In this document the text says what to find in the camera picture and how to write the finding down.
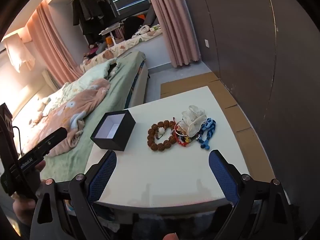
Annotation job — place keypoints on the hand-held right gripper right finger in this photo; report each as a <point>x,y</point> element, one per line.
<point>223,177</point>

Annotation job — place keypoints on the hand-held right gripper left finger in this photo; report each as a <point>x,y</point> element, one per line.
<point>103,177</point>

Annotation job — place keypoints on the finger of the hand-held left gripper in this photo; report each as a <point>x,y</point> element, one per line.
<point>55,138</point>

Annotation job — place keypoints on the black jewelry box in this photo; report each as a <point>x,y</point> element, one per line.
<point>117,142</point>

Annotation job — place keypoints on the white organza pouch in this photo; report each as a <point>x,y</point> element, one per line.
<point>193,120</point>

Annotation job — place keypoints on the person's left hand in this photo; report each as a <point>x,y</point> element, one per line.
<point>23,211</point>

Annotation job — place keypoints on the person's right hand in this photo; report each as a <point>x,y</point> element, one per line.
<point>171,237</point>

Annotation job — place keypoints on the pink printed blanket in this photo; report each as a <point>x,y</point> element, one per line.
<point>62,115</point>

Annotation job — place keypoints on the light green quilt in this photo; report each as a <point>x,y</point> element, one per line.
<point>92,75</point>

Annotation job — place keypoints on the bed with green sheet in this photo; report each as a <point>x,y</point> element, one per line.
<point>117,90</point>

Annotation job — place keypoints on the flat brown cardboard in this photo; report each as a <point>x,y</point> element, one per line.
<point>225,92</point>

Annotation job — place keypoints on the white hanging cloth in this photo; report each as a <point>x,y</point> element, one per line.
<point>18,52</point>

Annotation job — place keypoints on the pink curtain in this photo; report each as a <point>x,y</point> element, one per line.
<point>172,25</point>
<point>50,42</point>

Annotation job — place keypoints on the grey roll pillow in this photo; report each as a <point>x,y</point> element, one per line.
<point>101,48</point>

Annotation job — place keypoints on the cream printed bedding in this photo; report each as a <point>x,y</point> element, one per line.
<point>117,47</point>

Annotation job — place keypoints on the orange box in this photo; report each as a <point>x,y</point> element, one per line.
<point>108,40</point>

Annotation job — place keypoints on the white folding table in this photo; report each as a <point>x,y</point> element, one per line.
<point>111,28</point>

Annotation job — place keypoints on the dark hanging clothes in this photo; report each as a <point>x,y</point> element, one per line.
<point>86,12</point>

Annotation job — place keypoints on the dark brown wardrobe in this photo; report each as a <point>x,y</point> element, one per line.
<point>250,42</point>

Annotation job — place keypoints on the white plush toy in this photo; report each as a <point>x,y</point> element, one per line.
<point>141,30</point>

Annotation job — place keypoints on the black bag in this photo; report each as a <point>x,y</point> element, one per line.
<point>133,23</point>

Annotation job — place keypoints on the white wall switch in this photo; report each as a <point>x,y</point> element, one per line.
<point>207,43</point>

